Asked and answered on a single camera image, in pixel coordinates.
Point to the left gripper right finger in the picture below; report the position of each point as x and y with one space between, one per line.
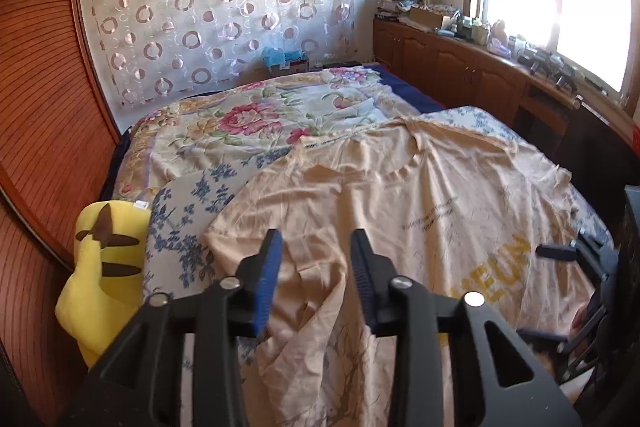
496 379

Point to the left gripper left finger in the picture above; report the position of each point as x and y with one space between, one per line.
140 382

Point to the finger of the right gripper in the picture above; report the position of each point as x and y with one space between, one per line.
557 252
538 338

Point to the beige printed t-shirt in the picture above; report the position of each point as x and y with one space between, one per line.
400 226

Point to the wooden sideboard cabinet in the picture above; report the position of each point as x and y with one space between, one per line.
457 74

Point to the yellow plush toy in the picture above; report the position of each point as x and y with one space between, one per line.
105 289

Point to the blue floral white bedspread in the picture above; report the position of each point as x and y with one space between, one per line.
185 226

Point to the navy blue blanket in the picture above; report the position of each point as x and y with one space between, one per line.
423 103

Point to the pink floral quilt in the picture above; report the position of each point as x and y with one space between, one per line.
208 130

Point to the wooden slatted wardrobe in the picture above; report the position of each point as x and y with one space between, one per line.
57 139

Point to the teal box by curtain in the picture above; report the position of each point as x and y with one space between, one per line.
279 62

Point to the cardboard box on sideboard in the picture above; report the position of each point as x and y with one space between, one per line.
429 19

